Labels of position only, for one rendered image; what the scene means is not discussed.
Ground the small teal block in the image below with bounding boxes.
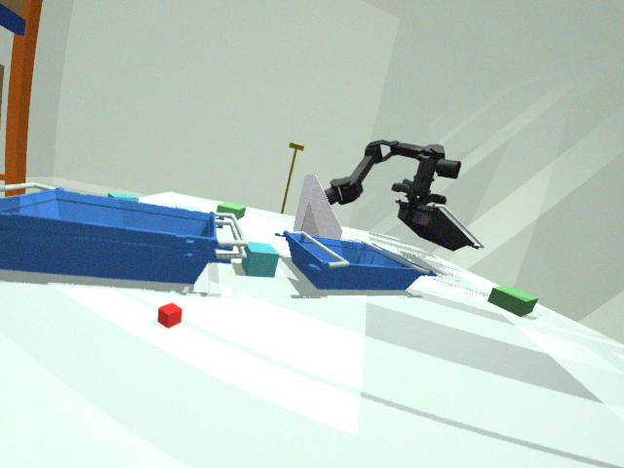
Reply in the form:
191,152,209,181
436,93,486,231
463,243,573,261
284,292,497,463
241,242,279,279
107,193,138,202

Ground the small red block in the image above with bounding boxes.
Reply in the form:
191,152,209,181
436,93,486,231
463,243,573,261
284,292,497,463
157,303,183,329

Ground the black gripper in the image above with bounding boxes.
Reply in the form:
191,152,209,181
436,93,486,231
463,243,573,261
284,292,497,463
391,172,447,217

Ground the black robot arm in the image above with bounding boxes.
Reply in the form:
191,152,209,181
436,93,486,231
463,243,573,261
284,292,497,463
324,139,461,205

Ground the light green block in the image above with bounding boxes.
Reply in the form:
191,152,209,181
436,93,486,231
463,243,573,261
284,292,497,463
215,203,246,220
487,286,538,317

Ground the pale grey cylinder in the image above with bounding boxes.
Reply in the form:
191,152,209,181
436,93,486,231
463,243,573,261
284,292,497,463
175,205,203,212

